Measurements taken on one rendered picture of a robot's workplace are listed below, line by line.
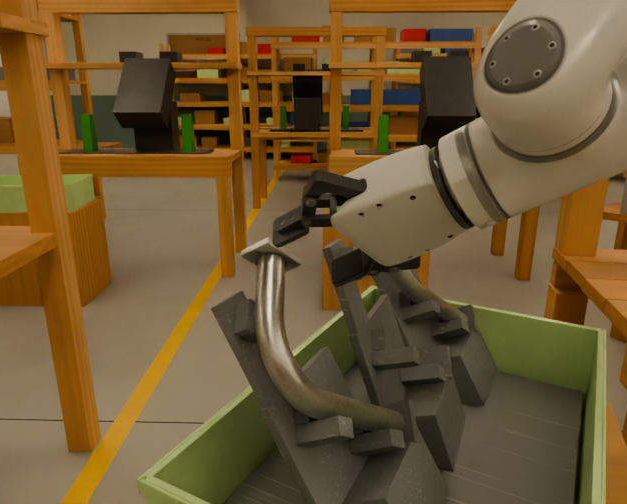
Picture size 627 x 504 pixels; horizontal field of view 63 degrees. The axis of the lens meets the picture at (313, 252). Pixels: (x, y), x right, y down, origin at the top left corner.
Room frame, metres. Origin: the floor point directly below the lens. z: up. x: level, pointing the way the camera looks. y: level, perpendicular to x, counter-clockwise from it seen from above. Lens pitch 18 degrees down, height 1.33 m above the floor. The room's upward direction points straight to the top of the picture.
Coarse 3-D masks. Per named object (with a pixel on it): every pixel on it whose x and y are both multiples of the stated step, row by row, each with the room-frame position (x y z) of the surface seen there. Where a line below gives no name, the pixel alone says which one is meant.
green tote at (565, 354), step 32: (480, 320) 0.85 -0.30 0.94; (512, 320) 0.82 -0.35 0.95; (544, 320) 0.80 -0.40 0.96; (352, 352) 0.86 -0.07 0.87; (512, 352) 0.82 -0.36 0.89; (544, 352) 0.79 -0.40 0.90; (576, 352) 0.77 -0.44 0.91; (576, 384) 0.76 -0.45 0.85; (224, 416) 0.53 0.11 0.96; (256, 416) 0.58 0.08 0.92; (192, 448) 0.48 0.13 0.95; (224, 448) 0.52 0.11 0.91; (256, 448) 0.58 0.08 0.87; (160, 480) 0.42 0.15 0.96; (192, 480) 0.47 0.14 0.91; (224, 480) 0.52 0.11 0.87; (576, 480) 0.60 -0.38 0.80
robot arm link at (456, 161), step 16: (464, 128) 0.41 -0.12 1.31; (448, 144) 0.41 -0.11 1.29; (464, 144) 0.40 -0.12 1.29; (448, 160) 0.40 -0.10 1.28; (464, 160) 0.39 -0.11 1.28; (448, 176) 0.39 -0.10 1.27; (464, 176) 0.38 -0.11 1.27; (480, 176) 0.38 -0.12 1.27; (448, 192) 0.40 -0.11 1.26; (464, 192) 0.38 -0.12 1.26; (480, 192) 0.38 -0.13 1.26; (464, 208) 0.39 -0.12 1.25; (480, 208) 0.38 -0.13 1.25; (496, 208) 0.38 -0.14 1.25; (480, 224) 0.40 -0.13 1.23
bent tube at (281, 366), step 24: (264, 240) 0.51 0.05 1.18; (264, 264) 0.51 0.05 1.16; (288, 264) 0.53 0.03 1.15; (264, 288) 0.48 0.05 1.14; (264, 312) 0.46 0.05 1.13; (264, 336) 0.45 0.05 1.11; (264, 360) 0.44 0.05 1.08; (288, 360) 0.44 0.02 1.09; (288, 384) 0.43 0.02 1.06; (312, 384) 0.45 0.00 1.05; (312, 408) 0.43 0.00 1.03; (336, 408) 0.45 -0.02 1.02; (360, 408) 0.48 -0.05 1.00; (384, 408) 0.52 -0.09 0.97
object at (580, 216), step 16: (576, 192) 1.40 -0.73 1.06; (592, 192) 1.40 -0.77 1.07; (560, 208) 1.48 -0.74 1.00; (576, 208) 1.40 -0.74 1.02; (592, 208) 1.39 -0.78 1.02; (560, 224) 1.46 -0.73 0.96; (576, 224) 1.40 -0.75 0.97; (592, 224) 1.39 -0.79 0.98; (560, 240) 1.44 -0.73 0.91; (576, 240) 1.40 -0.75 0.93; (592, 240) 1.39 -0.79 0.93; (592, 256) 1.39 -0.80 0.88
